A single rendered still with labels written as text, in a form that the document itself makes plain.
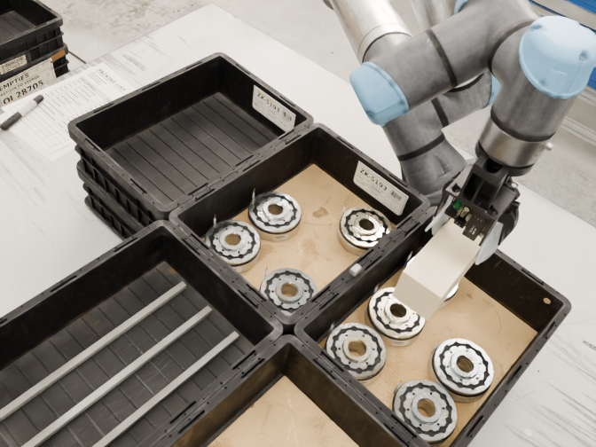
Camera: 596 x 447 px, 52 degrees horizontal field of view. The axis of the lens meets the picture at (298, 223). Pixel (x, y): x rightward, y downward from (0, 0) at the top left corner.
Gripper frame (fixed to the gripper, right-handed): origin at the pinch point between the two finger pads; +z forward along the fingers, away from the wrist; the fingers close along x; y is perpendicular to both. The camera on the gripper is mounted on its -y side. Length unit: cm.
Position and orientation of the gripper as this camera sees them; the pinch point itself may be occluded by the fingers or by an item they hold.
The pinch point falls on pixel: (460, 239)
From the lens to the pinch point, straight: 91.0
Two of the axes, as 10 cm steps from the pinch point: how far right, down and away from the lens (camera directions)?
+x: 7.7, 5.5, -3.2
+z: -1.2, 6.3, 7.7
